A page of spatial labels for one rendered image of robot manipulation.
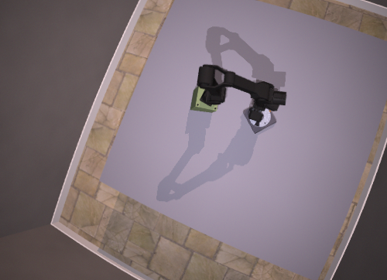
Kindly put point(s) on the white round flange plate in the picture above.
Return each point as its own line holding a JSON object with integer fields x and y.
{"x": 265, "y": 120}

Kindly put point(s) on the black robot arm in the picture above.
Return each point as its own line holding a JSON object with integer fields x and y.
{"x": 262, "y": 92}

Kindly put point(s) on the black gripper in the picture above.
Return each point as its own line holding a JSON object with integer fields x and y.
{"x": 255, "y": 115}

